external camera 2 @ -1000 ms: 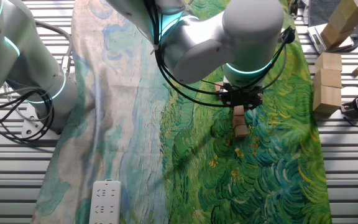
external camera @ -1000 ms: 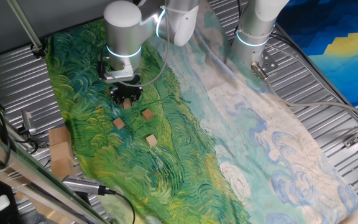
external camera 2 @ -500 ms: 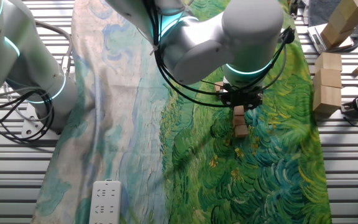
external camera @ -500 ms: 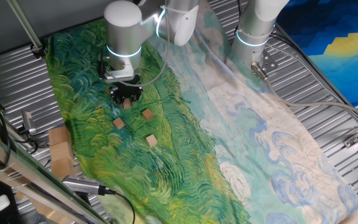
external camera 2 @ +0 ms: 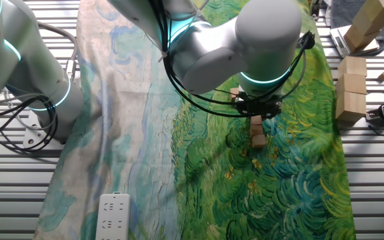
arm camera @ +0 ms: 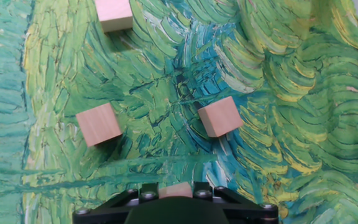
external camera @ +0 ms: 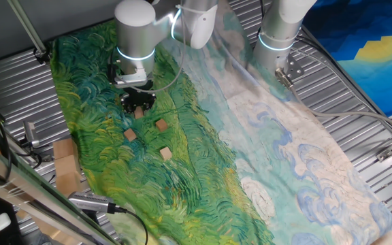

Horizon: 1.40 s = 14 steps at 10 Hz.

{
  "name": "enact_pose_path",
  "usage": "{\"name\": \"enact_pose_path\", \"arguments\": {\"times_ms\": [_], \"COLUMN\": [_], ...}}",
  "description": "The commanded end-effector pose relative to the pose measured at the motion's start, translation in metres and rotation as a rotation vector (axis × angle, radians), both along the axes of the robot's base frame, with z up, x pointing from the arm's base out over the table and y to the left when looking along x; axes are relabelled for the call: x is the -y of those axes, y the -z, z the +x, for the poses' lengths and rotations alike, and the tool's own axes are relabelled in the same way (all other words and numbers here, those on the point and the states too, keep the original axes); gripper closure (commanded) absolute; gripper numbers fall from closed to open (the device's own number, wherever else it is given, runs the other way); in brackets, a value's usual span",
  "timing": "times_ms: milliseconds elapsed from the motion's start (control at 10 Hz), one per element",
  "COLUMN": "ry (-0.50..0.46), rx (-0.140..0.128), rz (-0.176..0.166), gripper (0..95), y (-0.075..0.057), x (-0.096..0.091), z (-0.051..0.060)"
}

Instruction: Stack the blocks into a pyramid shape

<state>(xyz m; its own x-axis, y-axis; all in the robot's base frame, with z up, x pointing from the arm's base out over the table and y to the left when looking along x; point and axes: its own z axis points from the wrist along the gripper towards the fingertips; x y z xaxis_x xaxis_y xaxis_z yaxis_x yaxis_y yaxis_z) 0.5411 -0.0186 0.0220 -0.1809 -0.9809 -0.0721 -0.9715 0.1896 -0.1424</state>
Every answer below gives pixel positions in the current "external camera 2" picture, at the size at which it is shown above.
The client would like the silver digital scale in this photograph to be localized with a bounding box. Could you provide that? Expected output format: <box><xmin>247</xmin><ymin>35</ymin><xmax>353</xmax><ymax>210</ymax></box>
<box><xmin>329</xmin><ymin>25</ymin><xmax>381</xmax><ymax>58</ymax></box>

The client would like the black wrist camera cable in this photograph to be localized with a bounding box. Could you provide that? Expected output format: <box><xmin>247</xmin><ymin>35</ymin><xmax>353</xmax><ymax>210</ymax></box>
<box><xmin>148</xmin><ymin>0</ymin><xmax>316</xmax><ymax>118</ymax></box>

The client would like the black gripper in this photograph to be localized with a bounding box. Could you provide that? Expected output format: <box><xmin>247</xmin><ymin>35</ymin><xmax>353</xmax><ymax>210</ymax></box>
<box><xmin>234</xmin><ymin>98</ymin><xmax>283</xmax><ymax>120</ymax></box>

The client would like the large wooden cube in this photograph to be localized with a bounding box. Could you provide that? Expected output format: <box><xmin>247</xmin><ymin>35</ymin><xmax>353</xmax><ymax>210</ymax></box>
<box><xmin>335</xmin><ymin>73</ymin><xmax>367</xmax><ymax>95</ymax></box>
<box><xmin>361</xmin><ymin>0</ymin><xmax>384</xmax><ymax>17</ymax></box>
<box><xmin>343</xmin><ymin>23</ymin><xmax>381</xmax><ymax>54</ymax></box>
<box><xmin>351</xmin><ymin>6</ymin><xmax>384</xmax><ymax>37</ymax></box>
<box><xmin>337</xmin><ymin>55</ymin><xmax>368</xmax><ymax>77</ymax></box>
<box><xmin>335</xmin><ymin>91</ymin><xmax>367</xmax><ymax>123</ymax></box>

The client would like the painted landscape cloth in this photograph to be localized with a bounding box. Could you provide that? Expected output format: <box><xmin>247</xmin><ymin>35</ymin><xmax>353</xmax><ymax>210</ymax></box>
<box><xmin>33</xmin><ymin>0</ymin><xmax>358</xmax><ymax>240</ymax></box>

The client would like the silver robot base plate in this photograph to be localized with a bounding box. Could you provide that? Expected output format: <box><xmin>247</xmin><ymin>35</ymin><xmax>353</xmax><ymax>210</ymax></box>
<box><xmin>23</xmin><ymin>109</ymin><xmax>67</xmax><ymax>151</ymax></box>

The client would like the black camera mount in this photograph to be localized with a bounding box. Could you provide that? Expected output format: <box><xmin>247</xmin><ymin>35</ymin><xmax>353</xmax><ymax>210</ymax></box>
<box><xmin>310</xmin><ymin>0</ymin><xmax>325</xmax><ymax>19</ymax></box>

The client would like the white power strip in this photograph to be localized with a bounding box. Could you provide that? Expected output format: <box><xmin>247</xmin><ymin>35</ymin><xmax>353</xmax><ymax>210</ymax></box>
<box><xmin>95</xmin><ymin>192</ymin><xmax>131</xmax><ymax>240</ymax></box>

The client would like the long wooden block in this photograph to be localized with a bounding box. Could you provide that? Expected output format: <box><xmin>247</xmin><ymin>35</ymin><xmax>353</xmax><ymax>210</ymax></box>
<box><xmin>330</xmin><ymin>0</ymin><xmax>384</xmax><ymax>56</ymax></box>

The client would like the grey conduit hose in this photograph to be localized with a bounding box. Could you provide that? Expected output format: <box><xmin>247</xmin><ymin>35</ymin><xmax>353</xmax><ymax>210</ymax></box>
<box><xmin>37</xmin><ymin>21</ymin><xmax>79</xmax><ymax>83</ymax></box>

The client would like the black base cable bundle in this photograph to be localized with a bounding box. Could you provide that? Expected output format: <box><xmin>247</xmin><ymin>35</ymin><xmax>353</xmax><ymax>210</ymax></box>
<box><xmin>0</xmin><ymin>94</ymin><xmax>59</xmax><ymax>153</ymax></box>

